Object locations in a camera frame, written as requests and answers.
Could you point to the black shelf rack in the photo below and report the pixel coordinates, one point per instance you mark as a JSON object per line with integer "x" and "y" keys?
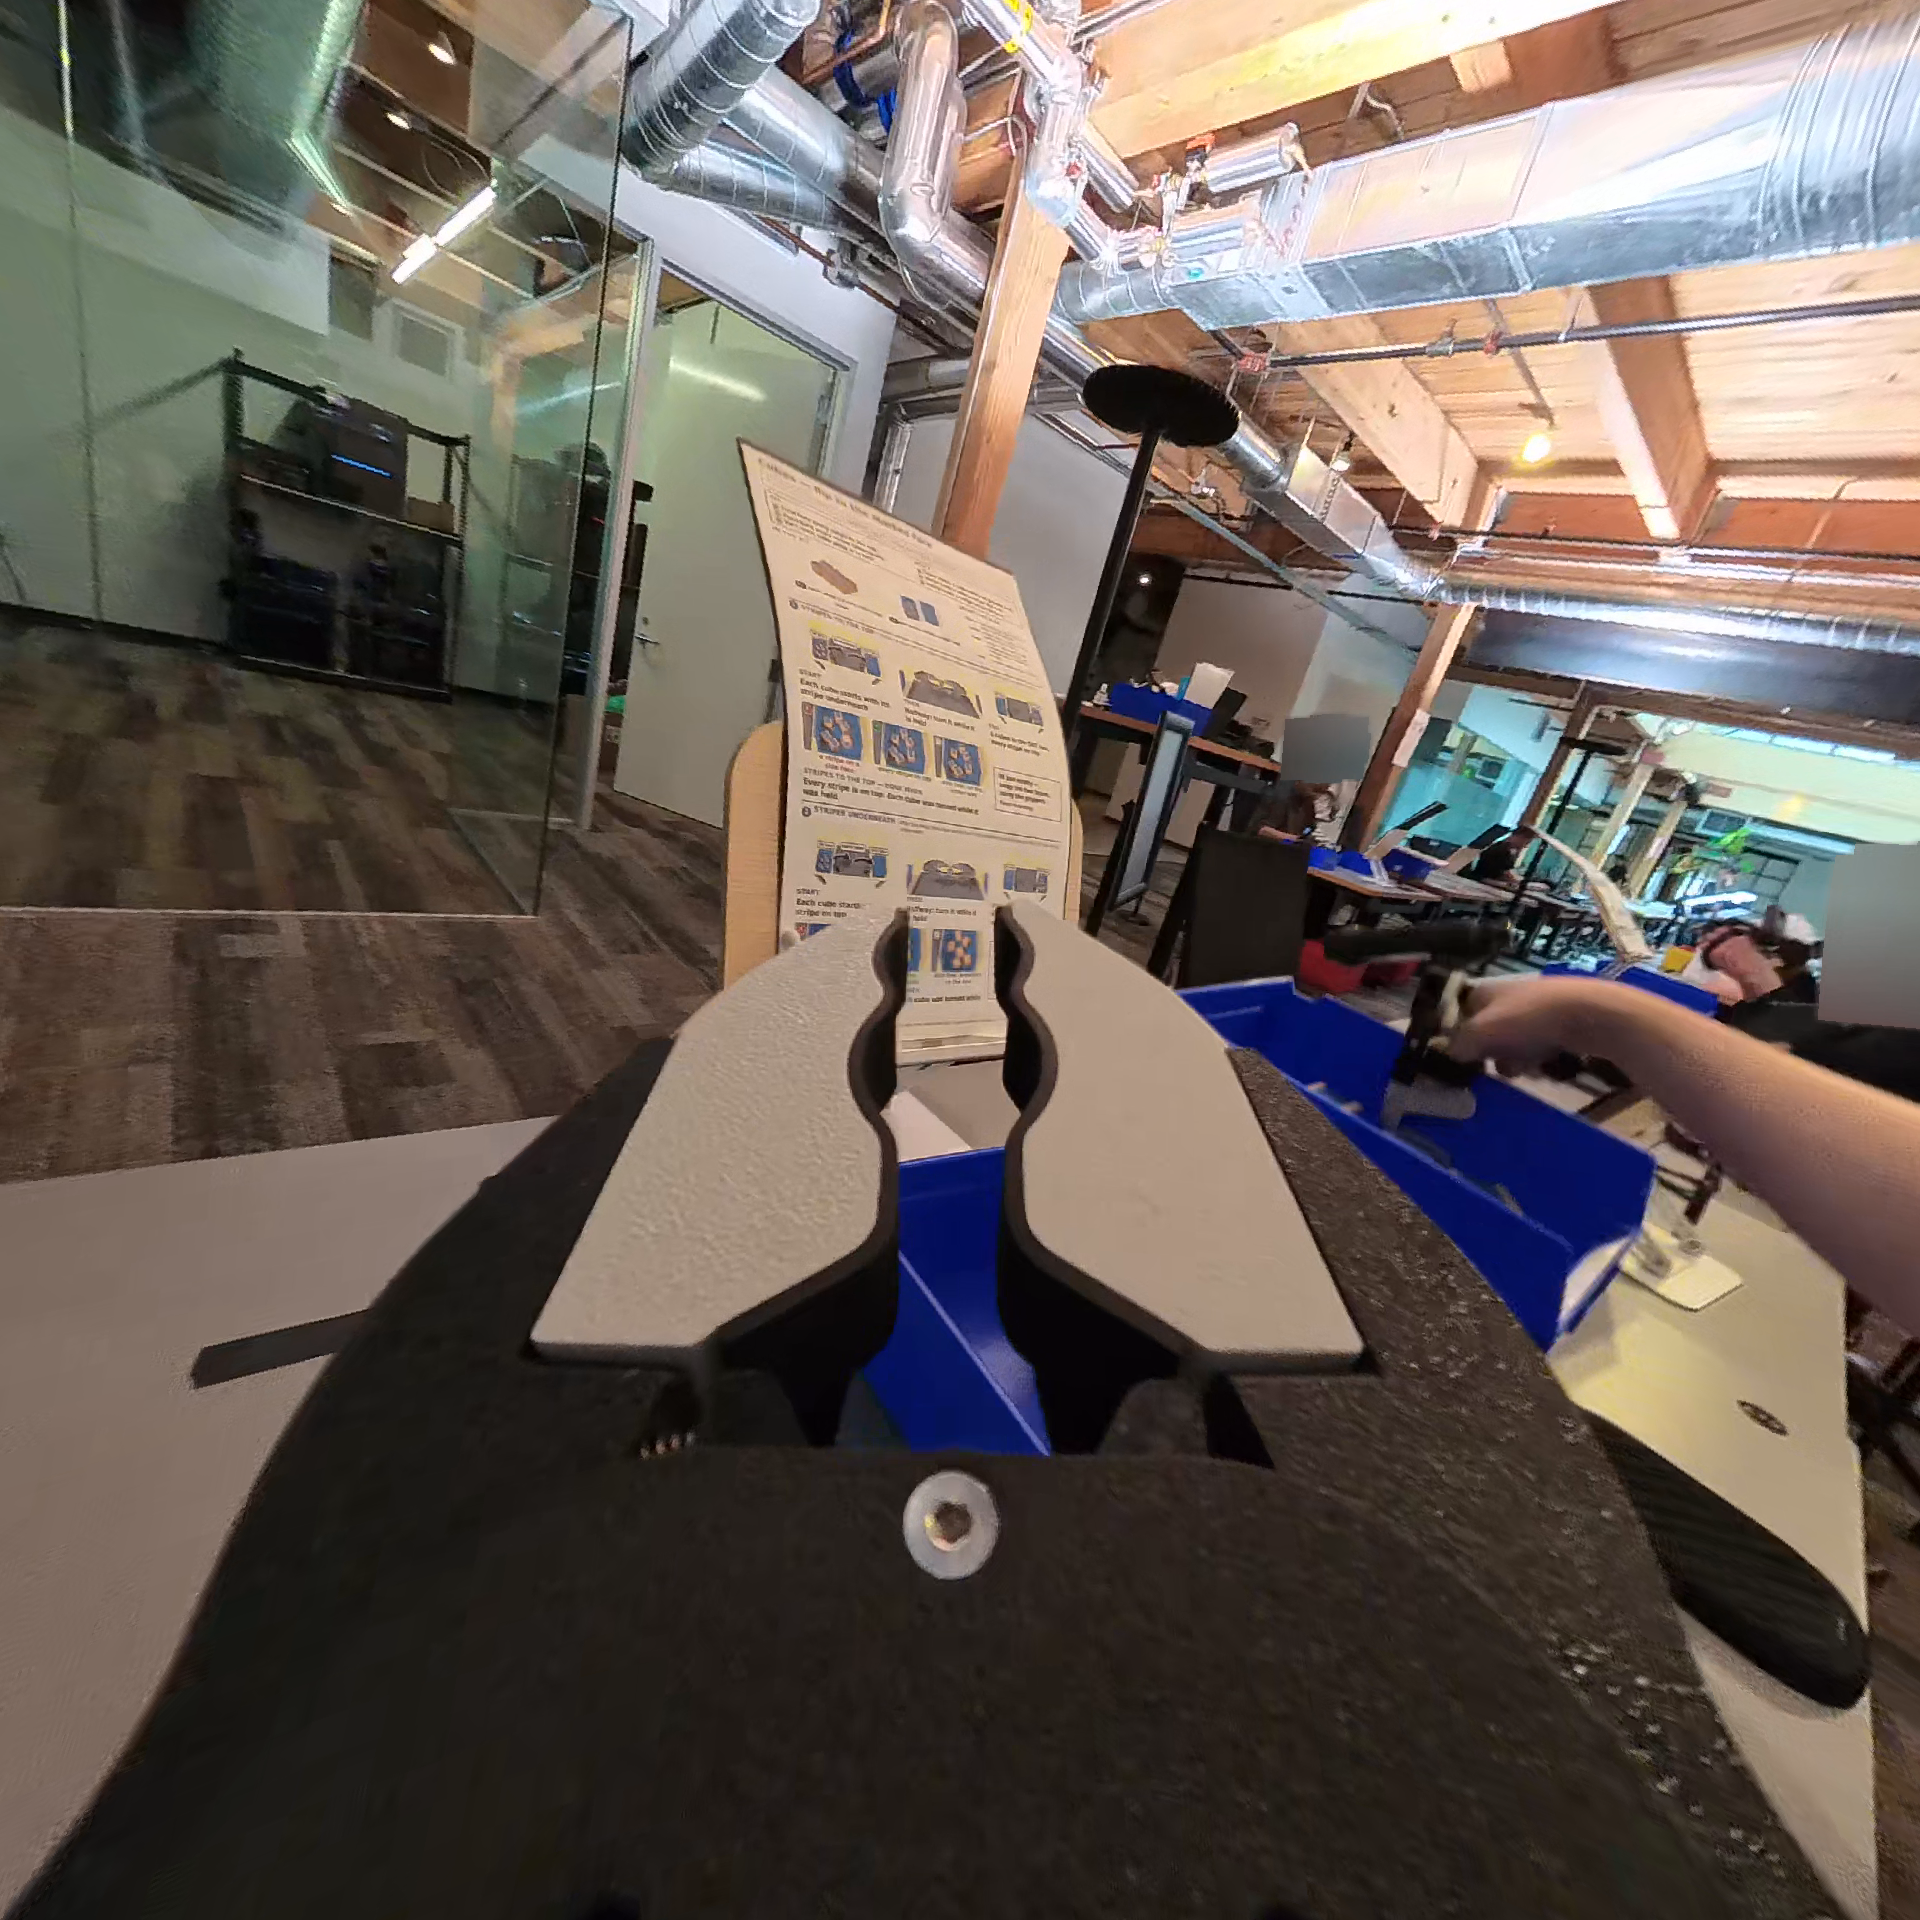
{"x": 346, "y": 451}

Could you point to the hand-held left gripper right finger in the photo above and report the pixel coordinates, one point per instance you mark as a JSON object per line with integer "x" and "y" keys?
{"x": 1170, "y": 1184}

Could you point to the blue plastic bin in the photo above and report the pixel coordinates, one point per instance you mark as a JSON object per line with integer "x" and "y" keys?
{"x": 1634, "y": 991}
{"x": 1499, "y": 1200}
{"x": 1149, "y": 704}
{"x": 1358, "y": 867}
{"x": 945, "y": 1319}

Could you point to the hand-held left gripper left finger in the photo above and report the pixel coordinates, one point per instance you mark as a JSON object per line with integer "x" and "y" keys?
{"x": 720, "y": 1170}

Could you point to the black office chair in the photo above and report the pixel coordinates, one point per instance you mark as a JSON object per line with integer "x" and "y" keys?
{"x": 1243, "y": 901}

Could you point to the ceiling light bulb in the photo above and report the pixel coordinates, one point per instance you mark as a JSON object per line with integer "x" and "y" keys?
{"x": 1531, "y": 447}

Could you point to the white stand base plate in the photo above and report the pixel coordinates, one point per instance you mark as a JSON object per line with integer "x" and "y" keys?
{"x": 1695, "y": 1283}

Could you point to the black textured pad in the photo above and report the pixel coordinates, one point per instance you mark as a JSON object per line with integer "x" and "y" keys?
{"x": 1755, "y": 1576}

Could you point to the rectangular silver ventilation duct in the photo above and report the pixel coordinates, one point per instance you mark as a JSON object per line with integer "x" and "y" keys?
{"x": 1499, "y": 195}

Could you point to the person's right forearm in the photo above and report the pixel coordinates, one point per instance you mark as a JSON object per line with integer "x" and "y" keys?
{"x": 1770, "y": 1110}

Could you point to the wooden post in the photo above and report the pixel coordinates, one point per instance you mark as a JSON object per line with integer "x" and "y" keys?
{"x": 1424, "y": 675}
{"x": 998, "y": 376}

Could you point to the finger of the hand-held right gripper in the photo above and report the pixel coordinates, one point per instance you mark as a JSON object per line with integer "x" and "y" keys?
{"x": 1434, "y": 1105}

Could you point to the frosted glass door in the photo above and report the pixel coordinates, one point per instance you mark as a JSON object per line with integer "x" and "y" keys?
{"x": 720, "y": 599}

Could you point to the printed instruction sheet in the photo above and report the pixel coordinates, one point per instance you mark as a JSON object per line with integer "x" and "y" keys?
{"x": 902, "y": 675}

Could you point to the person's right hand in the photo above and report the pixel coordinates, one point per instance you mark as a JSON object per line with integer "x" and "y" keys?
{"x": 1539, "y": 1026}

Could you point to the ceiling tube light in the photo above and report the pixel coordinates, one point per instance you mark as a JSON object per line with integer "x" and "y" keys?
{"x": 441, "y": 233}

